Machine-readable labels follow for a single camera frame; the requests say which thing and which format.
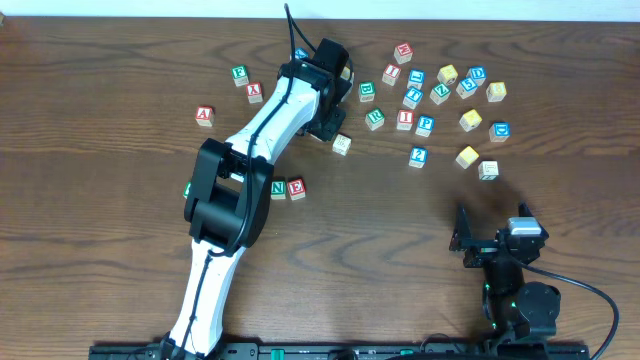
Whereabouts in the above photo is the green R wooden block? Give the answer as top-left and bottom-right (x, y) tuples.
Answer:
(365, 108), (385, 131)

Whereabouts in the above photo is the red E wooden block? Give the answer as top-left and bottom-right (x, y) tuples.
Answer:
(287, 178), (306, 200)

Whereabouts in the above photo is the green N wooden block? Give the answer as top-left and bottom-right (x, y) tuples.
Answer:
(271, 180), (287, 200)

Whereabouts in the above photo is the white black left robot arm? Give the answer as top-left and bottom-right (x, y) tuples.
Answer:
(160, 59), (354, 359)

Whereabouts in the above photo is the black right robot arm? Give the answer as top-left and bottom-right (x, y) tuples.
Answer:
(449, 203), (561, 341)

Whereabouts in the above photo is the plain wood top block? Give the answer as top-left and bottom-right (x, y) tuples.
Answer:
(332, 134), (352, 156)

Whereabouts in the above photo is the wood L top block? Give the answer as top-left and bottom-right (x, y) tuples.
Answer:
(478, 160), (499, 181)

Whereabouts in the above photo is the green B wooden block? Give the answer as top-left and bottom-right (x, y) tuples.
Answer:
(358, 81), (376, 102)

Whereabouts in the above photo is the yellow block upper middle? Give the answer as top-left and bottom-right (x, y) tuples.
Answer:
(341, 66), (354, 83)

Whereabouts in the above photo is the yellow S wooden block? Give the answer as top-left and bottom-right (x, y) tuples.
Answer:
(455, 146), (479, 169)

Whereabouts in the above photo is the blue X wooden block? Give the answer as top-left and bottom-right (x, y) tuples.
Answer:
(294, 48), (309, 59)

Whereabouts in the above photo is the red I block lower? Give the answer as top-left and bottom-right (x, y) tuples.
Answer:
(396, 110), (414, 131)

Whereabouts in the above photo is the red i block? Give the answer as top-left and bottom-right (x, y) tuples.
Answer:
(396, 110), (414, 131)
(382, 64), (401, 86)

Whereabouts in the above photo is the red X wooden block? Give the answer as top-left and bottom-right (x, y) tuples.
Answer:
(245, 82), (263, 104)

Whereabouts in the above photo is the blue D block lower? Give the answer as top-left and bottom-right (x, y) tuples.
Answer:
(489, 122), (511, 142)

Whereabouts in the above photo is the blue d block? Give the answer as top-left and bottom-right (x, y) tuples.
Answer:
(466, 66), (487, 86)
(489, 122), (511, 142)

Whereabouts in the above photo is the red I block upper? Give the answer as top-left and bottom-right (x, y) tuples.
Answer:
(382, 64), (401, 86)

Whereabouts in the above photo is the blue 2 wooden block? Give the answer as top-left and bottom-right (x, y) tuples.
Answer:
(409, 147), (428, 168)

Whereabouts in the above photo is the blue T wooden block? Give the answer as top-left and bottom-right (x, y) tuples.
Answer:
(403, 86), (424, 110)

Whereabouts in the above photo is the green F wooden block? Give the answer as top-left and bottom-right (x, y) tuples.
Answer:
(231, 65), (249, 87)

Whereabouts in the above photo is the blue P wooden block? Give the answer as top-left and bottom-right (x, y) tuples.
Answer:
(415, 115), (435, 137)

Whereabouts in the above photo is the blue L wooden block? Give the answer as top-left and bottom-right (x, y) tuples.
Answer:
(407, 69), (426, 90)

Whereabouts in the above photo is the yellow A wooden block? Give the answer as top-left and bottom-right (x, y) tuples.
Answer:
(459, 109), (482, 132)

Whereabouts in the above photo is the red H wooden block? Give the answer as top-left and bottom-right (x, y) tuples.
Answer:
(394, 42), (414, 65)

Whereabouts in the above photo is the green Z wooden block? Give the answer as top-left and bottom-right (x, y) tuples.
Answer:
(430, 83), (451, 105)

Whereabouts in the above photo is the red A wooden block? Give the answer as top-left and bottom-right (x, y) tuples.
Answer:
(195, 106), (215, 127)

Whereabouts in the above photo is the yellow 8 wooden block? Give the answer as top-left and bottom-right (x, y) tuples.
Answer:
(486, 82), (507, 103)

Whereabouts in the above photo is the yellow block near D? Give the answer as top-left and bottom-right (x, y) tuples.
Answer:
(437, 64), (458, 86)

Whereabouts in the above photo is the blue 5 wooden block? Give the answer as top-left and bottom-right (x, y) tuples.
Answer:
(456, 77), (478, 99)

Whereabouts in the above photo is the blue D block upper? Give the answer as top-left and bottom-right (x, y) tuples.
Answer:
(466, 66), (487, 86)

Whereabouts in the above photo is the green J wooden block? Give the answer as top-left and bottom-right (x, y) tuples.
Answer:
(183, 182), (191, 199)

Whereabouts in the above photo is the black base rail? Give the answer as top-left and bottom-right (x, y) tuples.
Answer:
(88, 341), (591, 360)

